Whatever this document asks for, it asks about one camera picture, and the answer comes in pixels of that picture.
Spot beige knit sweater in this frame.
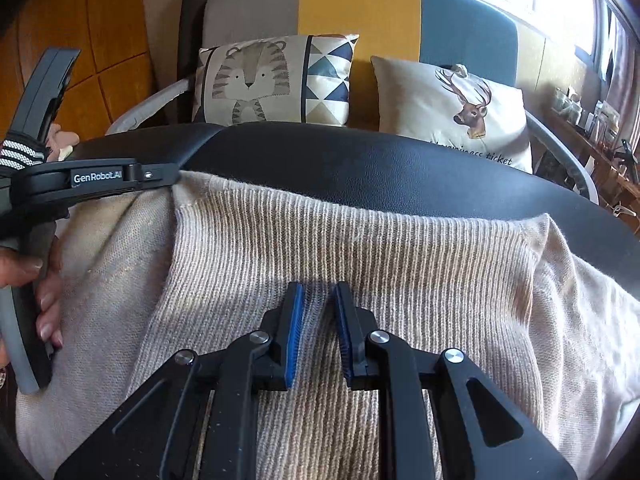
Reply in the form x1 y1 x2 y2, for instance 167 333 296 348
15 172 639 479

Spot folded pink garment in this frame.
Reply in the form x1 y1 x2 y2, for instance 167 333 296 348
46 122 80 162

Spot grey yellow blue sofa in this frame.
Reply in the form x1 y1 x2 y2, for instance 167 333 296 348
111 0 598 200

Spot deer print cushion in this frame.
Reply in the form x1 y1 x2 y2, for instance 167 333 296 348
371 56 533 174

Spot black leather ottoman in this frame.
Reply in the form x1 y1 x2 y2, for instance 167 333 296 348
72 122 640 296

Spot person's left hand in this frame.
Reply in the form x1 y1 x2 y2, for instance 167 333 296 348
1 236 64 348

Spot wooden side table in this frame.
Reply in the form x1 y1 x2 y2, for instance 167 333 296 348
544 110 639 238

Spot tiger print cushion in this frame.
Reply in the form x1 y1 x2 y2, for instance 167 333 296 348
192 34 359 127

